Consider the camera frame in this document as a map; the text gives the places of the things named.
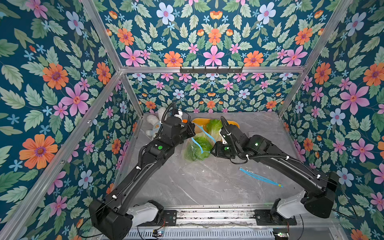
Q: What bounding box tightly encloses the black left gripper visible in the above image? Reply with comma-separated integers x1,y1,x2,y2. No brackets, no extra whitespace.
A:
168,121,195,149

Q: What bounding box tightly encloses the green cabbage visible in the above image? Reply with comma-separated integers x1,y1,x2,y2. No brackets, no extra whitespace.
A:
184,133,213,162
206,119,223,141

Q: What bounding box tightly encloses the clear zipper bag blue seal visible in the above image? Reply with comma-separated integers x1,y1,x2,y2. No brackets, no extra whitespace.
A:
183,125,216,162

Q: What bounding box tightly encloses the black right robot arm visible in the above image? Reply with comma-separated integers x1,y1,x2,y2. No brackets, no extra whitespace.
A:
211,135,338,221

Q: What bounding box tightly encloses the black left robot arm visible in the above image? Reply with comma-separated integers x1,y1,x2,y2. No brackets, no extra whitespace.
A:
89,116,196,240

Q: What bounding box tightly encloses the white plush bunny blue shirt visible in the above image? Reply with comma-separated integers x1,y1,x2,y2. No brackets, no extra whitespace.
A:
146,107,166,138

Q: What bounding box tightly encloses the yellow plastic tray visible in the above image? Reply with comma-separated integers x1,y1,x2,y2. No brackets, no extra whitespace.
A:
192,118,223,143

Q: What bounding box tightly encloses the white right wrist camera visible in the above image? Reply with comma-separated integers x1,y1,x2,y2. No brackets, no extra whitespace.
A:
220,126,232,145

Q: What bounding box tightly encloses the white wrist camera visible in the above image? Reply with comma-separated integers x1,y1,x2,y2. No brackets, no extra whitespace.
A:
172,109,183,121
220,126,232,145

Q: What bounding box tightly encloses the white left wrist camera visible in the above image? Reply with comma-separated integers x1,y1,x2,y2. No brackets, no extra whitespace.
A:
172,109,183,121

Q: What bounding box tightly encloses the black hook rail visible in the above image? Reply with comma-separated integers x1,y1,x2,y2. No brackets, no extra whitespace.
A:
179,67,243,75

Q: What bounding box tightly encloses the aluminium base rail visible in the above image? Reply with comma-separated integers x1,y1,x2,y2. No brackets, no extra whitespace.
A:
121,204,348,240

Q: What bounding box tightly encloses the aluminium frame post left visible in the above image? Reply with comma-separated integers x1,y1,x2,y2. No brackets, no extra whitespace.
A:
82,1,143,118

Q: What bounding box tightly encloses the aluminium frame post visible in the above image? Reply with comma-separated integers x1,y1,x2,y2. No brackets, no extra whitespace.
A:
82,1,143,118
278,0,353,119

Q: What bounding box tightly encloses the aluminium frame post right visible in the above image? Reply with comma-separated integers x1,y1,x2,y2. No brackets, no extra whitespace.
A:
278,0,353,119

